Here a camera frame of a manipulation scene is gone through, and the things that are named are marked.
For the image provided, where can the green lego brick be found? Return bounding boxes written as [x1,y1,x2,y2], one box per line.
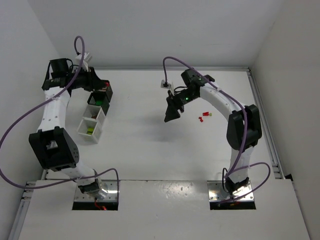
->
[96,100,103,106]

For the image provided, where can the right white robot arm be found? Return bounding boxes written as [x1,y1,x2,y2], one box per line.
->
[161,69,262,195]

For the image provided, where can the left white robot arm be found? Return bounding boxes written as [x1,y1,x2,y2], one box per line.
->
[28,58,112,198]

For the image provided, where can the black slotted container far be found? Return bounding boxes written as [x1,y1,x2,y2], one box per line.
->
[98,80,113,103]

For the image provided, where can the white slotted container far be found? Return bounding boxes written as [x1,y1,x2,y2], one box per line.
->
[82,104,106,125]

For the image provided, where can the white slotted container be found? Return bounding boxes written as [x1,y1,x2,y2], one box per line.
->
[82,104,106,125]
[77,117,103,144]

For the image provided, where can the white slotted container near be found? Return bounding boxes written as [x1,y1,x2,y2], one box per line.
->
[77,117,103,144]

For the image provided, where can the lime lego in bin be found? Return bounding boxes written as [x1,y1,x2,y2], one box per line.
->
[86,127,94,135]

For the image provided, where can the white front cover panel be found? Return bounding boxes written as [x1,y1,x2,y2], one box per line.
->
[19,180,309,240]

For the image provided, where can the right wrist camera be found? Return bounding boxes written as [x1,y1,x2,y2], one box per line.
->
[160,79,175,94]

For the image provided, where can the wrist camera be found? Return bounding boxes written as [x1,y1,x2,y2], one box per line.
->
[75,52,92,72]
[160,79,175,94]

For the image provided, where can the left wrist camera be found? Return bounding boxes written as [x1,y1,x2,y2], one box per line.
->
[75,52,92,72]

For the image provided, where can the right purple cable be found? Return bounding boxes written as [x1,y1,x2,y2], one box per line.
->
[162,56,272,202]

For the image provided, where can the purple cable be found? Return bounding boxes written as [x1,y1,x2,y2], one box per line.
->
[0,35,119,196]
[162,56,272,202]

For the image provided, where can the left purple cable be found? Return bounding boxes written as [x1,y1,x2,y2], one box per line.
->
[0,35,119,196]

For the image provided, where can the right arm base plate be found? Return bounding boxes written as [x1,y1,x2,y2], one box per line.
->
[207,181,254,203]

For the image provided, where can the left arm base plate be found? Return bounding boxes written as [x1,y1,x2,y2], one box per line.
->
[74,180,118,203]

